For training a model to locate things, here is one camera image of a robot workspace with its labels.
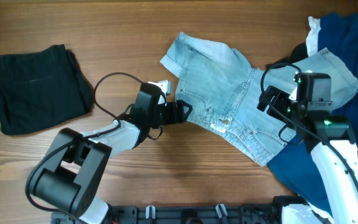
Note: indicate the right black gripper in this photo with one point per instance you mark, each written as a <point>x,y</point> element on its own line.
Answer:
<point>281,96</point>

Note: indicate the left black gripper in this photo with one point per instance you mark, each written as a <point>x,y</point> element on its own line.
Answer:
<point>181,116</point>

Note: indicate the light blue denim shorts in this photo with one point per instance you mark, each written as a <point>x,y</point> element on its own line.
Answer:
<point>223,88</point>

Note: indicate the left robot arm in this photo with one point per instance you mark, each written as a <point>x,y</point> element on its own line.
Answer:
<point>69,174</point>

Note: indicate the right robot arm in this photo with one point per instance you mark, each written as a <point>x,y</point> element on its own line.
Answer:
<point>329,139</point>

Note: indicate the dark blue garment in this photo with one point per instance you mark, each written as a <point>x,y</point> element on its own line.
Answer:
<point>293,166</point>

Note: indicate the folded black shorts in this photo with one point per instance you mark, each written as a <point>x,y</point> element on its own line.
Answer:
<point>41,90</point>

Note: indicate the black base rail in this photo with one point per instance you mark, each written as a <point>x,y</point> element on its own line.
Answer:
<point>257,213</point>

